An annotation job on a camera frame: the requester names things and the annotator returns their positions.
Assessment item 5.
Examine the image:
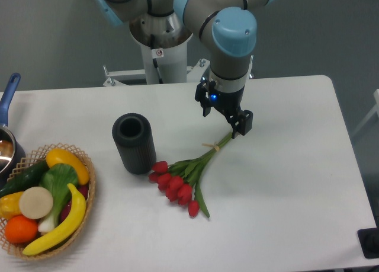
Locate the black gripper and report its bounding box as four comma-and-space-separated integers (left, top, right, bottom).
195, 80, 253, 139

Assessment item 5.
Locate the red tulip bouquet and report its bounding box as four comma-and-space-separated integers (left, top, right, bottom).
148, 133, 232, 218

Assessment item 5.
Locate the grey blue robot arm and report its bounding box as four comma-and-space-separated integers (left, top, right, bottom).
95, 0, 274, 135

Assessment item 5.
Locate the dark grey ribbed vase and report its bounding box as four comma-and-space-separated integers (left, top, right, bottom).
112, 113, 156, 175

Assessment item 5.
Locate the dark red vegetable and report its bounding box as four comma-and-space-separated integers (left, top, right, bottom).
60, 185, 89, 223

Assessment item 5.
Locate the yellow squash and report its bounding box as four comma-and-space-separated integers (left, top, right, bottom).
46, 148, 90, 185

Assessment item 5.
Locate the green bok choy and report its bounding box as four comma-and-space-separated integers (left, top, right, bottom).
38, 163, 78, 235

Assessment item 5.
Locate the black device at edge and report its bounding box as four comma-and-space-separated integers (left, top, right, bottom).
357, 228, 378, 259

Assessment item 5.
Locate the yellow banana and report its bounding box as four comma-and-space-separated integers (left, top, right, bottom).
23, 183, 86, 256

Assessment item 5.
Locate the woven wicker basket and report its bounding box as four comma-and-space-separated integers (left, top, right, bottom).
1, 143, 96, 261

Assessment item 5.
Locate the green cucumber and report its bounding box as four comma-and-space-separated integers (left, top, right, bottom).
1, 160, 49, 197

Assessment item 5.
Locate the beige round disc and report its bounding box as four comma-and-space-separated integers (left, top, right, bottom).
18, 187, 53, 219

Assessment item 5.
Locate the yellow bell pepper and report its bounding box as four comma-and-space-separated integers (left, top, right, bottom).
0, 191, 24, 219

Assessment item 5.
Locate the orange fruit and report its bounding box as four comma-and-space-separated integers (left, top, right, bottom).
5, 215, 38, 244

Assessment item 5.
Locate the white frame at right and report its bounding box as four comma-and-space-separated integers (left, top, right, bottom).
352, 89, 378, 140

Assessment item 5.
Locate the blue handled saucepan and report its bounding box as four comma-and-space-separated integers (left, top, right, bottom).
1, 73, 25, 188

